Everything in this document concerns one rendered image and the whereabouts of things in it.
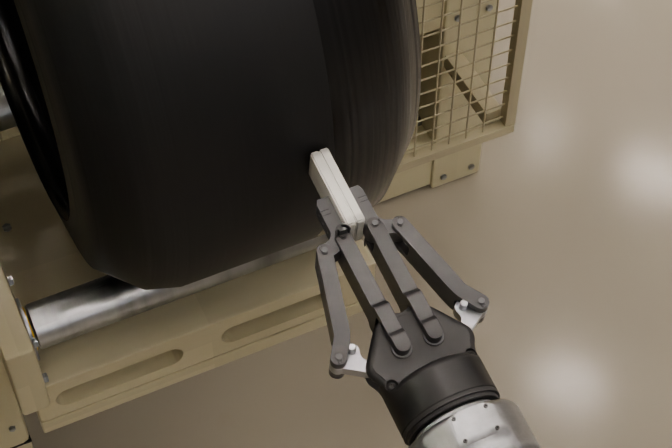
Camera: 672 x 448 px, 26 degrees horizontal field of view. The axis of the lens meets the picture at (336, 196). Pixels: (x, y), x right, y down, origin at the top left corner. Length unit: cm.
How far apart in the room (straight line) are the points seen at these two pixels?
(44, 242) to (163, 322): 21
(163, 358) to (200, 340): 4
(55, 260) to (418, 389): 64
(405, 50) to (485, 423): 31
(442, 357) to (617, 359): 143
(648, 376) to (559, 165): 46
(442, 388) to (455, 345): 5
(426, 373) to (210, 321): 45
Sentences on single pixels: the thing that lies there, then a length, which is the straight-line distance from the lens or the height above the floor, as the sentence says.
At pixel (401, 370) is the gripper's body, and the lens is 104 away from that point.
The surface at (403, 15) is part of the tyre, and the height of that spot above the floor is 126.
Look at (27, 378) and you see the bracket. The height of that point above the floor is 91.
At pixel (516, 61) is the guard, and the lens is 221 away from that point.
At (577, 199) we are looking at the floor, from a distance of 265.
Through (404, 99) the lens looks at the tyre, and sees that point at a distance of 115.
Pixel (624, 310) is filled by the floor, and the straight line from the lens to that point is 252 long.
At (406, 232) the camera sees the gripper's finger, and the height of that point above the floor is 118.
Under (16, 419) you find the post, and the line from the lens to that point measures 162.
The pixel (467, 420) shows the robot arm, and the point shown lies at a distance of 99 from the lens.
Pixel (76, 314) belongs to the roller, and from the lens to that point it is 138.
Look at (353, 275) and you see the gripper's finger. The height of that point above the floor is 117.
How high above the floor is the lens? 204
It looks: 51 degrees down
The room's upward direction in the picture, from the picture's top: straight up
